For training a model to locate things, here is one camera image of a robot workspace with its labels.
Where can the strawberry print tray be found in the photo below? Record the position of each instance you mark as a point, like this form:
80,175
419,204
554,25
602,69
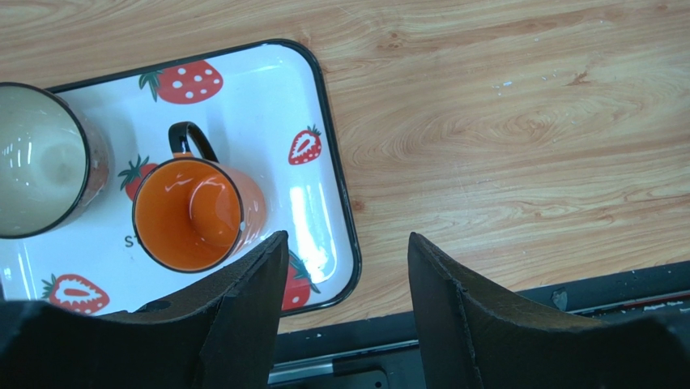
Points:
264,109

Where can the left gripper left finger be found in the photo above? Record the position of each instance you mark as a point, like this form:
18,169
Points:
219,332

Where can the orange plastic cup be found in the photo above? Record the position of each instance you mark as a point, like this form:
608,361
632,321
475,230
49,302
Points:
191,213

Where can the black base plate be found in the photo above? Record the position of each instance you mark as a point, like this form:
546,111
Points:
383,352

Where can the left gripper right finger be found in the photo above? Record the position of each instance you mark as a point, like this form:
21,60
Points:
474,333

